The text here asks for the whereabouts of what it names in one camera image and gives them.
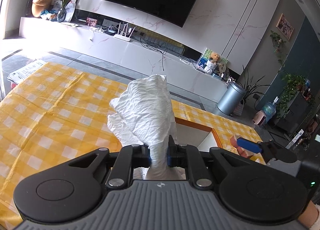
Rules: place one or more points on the bushy green potted plant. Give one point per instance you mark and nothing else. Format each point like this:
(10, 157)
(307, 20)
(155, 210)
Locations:
(293, 84)

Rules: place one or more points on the hanging ivy plant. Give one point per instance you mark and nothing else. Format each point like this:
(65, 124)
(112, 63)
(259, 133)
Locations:
(279, 46)

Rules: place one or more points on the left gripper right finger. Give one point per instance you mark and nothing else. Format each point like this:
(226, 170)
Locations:
(189, 158)

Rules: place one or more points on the white cloth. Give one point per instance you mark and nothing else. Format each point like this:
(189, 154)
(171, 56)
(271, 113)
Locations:
(144, 116)

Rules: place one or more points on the yellow checkered tablecloth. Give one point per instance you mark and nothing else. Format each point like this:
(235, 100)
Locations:
(60, 113)

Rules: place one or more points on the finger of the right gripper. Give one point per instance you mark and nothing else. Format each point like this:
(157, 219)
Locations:
(248, 145)

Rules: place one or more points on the silver trash can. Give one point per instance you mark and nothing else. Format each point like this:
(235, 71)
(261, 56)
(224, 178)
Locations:
(231, 98)

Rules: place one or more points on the bear shaped scrub sponge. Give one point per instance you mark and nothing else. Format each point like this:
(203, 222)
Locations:
(241, 151)

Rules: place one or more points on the newspaper on floor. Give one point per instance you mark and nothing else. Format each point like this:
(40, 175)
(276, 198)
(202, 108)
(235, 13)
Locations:
(23, 73)

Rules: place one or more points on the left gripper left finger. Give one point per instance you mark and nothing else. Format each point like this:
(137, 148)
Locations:
(128, 159)

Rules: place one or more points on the teddy bear plush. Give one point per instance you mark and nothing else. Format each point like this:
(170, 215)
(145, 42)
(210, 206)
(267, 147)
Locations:
(212, 63)

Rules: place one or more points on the green picture book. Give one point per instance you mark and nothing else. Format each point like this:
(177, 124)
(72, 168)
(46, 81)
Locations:
(201, 63)

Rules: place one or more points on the white wifi router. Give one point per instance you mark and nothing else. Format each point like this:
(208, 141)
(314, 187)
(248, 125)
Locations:
(124, 32)

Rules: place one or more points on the white marble TV cabinet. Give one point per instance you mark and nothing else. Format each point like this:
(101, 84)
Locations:
(131, 55)

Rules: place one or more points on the tall potted floor plant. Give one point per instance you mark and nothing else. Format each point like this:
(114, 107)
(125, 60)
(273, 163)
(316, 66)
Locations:
(250, 87)

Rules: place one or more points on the framed wall picture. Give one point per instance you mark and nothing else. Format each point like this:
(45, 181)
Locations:
(285, 27)

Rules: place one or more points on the blue water bottle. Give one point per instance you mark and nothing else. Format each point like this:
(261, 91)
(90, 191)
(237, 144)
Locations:
(269, 109)

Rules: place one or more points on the pink small heater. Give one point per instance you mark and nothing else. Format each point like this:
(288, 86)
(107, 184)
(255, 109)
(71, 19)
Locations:
(259, 118)

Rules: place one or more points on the acorn shaped golden jar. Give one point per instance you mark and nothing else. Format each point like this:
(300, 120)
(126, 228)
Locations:
(38, 6)

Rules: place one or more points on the person's right hand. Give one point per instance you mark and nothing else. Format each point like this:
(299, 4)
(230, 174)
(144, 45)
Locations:
(310, 217)

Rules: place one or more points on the orange rimmed cardboard box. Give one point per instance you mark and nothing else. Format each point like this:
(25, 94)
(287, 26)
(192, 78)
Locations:
(192, 133)

